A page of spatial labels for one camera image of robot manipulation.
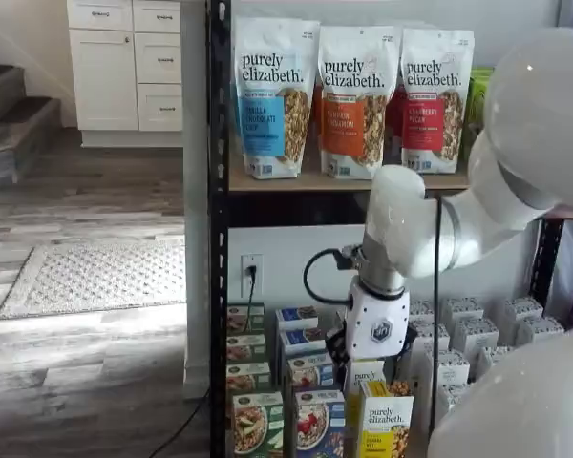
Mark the blue label granola bag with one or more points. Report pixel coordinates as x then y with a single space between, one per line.
267 119

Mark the blue and white cereal box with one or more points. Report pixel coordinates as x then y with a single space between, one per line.
301 341
298 316
308 372
320 424

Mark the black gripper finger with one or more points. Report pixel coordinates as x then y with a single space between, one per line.
407 344
338 346

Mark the white patterned carton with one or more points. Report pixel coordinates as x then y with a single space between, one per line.
425 339
453 372
539 329
494 355
422 310
451 396
523 307
463 310
475 334

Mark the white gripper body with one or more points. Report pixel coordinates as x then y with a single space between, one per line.
379 324

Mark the red label granola bag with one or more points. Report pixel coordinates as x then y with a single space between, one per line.
430 119
394 119

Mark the green and white cereal box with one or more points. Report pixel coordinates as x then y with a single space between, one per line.
239 319
258 424
246 348
248 377

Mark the black metal shelf rack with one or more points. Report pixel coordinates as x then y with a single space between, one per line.
218 238

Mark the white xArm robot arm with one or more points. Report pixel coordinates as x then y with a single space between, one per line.
506 167

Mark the orange label granola bag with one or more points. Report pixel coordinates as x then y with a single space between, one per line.
348 124

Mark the white cabinet door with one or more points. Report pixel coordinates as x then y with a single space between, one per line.
100 81

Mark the white kitchen cabinet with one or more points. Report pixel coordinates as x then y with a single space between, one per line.
100 138

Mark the grey wooden staircase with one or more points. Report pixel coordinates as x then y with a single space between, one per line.
9 119

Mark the plain green snack box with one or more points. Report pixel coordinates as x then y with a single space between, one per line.
477 105

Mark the white wall outlet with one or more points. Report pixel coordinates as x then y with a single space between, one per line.
251 260

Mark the wooden shelf board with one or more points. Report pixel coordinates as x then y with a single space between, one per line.
310 183

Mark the grey patterned floor rug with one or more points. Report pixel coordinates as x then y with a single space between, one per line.
100 281

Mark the white cabinet drawer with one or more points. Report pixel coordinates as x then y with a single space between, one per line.
157 59
157 16
100 13
160 109

